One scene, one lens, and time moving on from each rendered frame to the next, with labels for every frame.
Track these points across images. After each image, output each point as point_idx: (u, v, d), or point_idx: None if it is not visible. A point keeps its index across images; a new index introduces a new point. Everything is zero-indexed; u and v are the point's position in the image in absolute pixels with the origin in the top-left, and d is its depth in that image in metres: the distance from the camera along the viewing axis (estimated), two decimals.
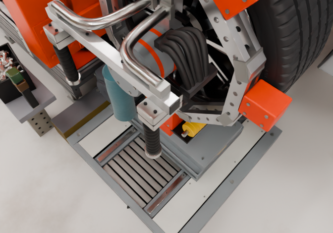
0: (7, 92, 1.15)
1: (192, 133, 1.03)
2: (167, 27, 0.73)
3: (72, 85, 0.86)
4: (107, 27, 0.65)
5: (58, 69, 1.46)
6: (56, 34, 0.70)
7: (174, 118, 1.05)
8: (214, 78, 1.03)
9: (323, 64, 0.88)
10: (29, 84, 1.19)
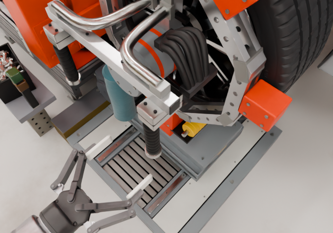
0: (7, 92, 1.15)
1: (192, 133, 1.03)
2: (167, 27, 0.73)
3: (72, 85, 0.86)
4: (107, 27, 0.65)
5: (58, 69, 1.46)
6: (56, 34, 0.70)
7: (174, 118, 1.05)
8: (214, 78, 1.03)
9: (323, 64, 0.88)
10: (29, 84, 1.19)
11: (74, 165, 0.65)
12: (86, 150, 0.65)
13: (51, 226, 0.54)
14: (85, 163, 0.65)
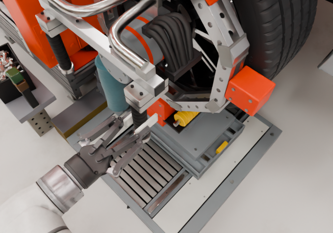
0: (7, 92, 1.15)
1: (183, 122, 1.05)
2: (155, 15, 0.76)
3: (65, 73, 0.89)
4: (97, 14, 0.67)
5: (58, 69, 1.46)
6: (47, 22, 0.72)
7: (166, 108, 1.07)
8: (204, 69, 1.06)
9: (323, 64, 0.88)
10: (29, 84, 1.19)
11: (107, 129, 0.70)
12: (123, 117, 0.70)
13: (75, 173, 0.59)
14: (119, 129, 0.70)
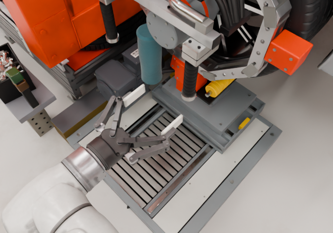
0: (7, 92, 1.15)
1: (215, 92, 1.13)
2: None
3: (111, 42, 0.96)
4: None
5: (58, 69, 1.46)
6: None
7: (198, 80, 1.14)
8: (235, 43, 1.13)
9: (323, 64, 0.88)
10: (29, 84, 1.19)
11: (112, 110, 0.73)
12: (123, 97, 0.73)
13: (98, 153, 0.62)
14: (122, 108, 0.73)
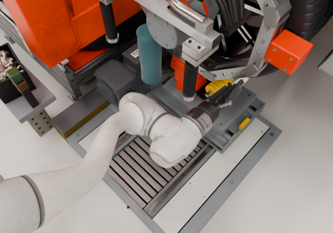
0: (7, 92, 1.15)
1: (215, 92, 1.13)
2: None
3: (111, 42, 0.96)
4: None
5: (58, 69, 1.46)
6: None
7: (198, 80, 1.14)
8: (235, 43, 1.13)
9: (323, 64, 0.88)
10: (29, 84, 1.19)
11: None
12: (231, 84, 1.01)
13: (201, 106, 0.91)
14: None
